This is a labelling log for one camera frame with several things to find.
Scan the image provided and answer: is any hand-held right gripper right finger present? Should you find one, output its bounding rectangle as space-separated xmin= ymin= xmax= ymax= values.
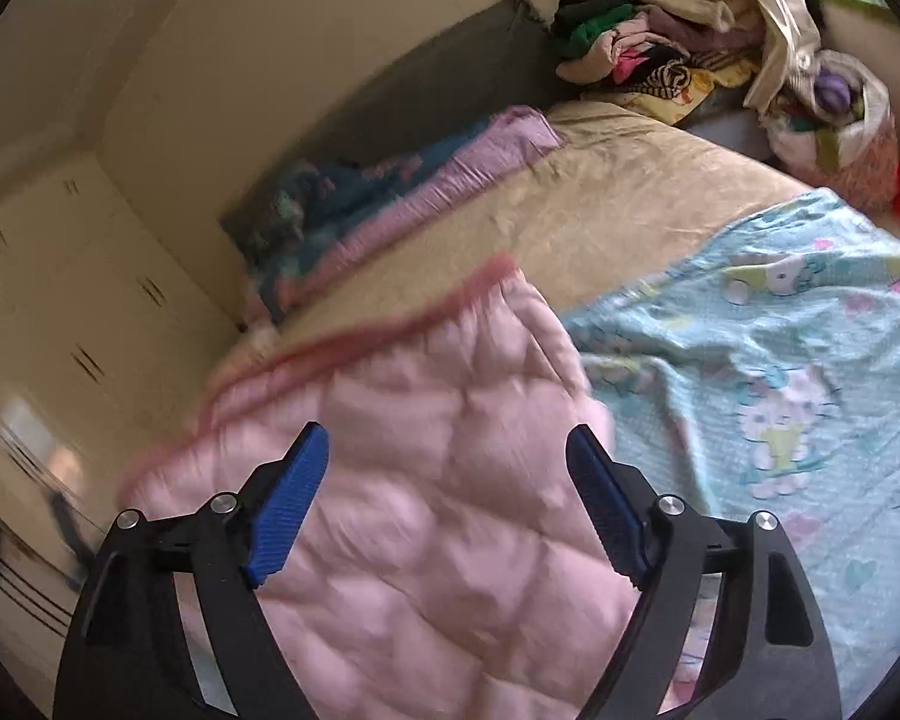
xmin=566 ymin=424 xmax=845 ymax=720

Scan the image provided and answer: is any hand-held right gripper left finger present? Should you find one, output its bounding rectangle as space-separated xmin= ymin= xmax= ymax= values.
xmin=52 ymin=421 xmax=331 ymax=720

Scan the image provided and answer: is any pink quilted jacket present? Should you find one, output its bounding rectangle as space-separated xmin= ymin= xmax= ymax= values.
xmin=116 ymin=255 xmax=706 ymax=720

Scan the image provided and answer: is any pile of mixed clothes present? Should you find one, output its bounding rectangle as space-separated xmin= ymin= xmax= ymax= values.
xmin=551 ymin=0 xmax=773 ymax=125

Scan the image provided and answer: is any light blue cartoon printed sheet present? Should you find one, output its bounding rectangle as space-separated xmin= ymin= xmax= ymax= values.
xmin=562 ymin=187 xmax=900 ymax=713

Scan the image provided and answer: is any bed with beige sheet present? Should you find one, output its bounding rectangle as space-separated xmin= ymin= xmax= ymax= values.
xmin=217 ymin=101 xmax=818 ymax=391

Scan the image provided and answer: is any white wardrobe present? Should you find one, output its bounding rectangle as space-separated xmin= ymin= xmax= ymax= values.
xmin=0 ymin=150 xmax=241 ymax=691

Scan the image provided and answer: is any pink and floral quilt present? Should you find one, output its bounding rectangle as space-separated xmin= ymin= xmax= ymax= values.
xmin=221 ymin=105 xmax=567 ymax=323

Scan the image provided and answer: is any bag with purple item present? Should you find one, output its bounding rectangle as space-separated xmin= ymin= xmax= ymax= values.
xmin=765 ymin=49 xmax=900 ymax=211

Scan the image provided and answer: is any dark grey headboard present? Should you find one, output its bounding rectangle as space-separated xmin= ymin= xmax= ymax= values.
xmin=217 ymin=0 xmax=563 ymax=241

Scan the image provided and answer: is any white curtain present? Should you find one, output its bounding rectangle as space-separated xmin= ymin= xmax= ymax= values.
xmin=720 ymin=0 xmax=826 ymax=113

